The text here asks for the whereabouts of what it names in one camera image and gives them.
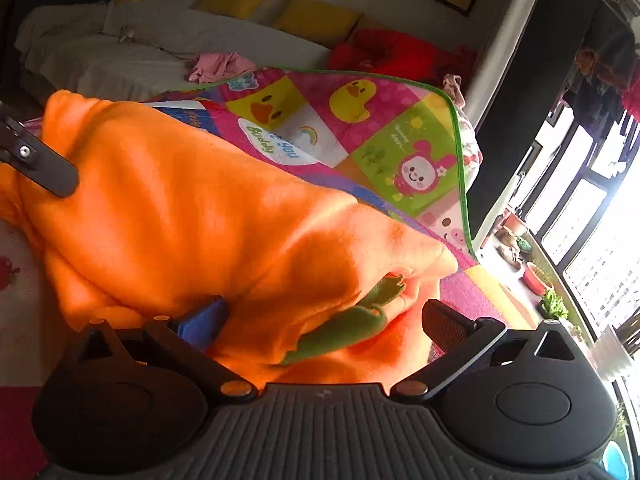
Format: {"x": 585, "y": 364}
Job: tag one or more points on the small beige plush toy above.
{"x": 127, "y": 35}

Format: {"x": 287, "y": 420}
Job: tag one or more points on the yellow cushion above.
{"x": 232, "y": 0}
{"x": 315, "y": 20}

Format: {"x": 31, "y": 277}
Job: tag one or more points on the small pink cloth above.
{"x": 454, "y": 90}

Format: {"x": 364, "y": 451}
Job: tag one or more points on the hanging dark clothes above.
{"x": 605, "y": 60}

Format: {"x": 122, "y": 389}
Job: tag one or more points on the small green potted plant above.
{"x": 554, "y": 305}

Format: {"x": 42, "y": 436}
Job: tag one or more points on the brown flower pot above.
{"x": 515, "y": 223}

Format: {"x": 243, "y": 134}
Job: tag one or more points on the white sofa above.
{"x": 125, "y": 60}

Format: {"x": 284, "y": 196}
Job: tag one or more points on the pink basin with grass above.
{"x": 537, "y": 277}

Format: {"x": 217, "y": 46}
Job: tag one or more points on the blue bowl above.
{"x": 615, "y": 461}

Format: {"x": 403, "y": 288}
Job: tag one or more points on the pink garment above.
{"x": 220, "y": 66}

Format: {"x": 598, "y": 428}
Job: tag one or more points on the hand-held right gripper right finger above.
{"x": 444, "y": 324}

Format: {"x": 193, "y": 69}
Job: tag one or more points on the colourful cartoon play mat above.
{"x": 380, "y": 125}

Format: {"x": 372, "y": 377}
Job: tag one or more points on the orange pumpkin costume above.
{"x": 200, "y": 220}

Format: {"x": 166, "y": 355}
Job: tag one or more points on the red fluffy cloth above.
{"x": 400, "y": 55}

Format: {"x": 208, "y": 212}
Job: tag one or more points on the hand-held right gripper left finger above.
{"x": 205, "y": 322}

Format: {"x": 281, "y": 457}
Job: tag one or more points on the hanging red garment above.
{"x": 634, "y": 101}

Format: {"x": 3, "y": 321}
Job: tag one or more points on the black window frame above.
{"x": 575, "y": 185}

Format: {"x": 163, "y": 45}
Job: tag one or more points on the floral white cloth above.
{"x": 470, "y": 150}

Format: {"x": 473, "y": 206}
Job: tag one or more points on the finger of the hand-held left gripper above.
{"x": 45, "y": 165}

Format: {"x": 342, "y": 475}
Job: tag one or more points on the white plant pot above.
{"x": 614, "y": 355}

